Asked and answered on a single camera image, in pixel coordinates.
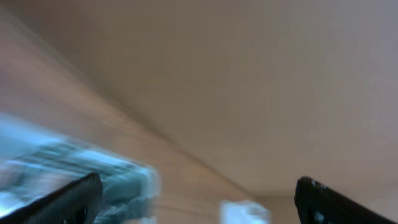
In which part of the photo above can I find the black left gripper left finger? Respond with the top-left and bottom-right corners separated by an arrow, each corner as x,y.
1,172 -> 103,224

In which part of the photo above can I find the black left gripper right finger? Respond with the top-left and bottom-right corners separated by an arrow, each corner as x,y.
294,176 -> 395,224

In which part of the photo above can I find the grey dishwasher rack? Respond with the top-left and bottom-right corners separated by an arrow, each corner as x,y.
1,114 -> 160,224

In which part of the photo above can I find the clear plastic container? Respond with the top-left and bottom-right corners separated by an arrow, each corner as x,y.
220,200 -> 272,224

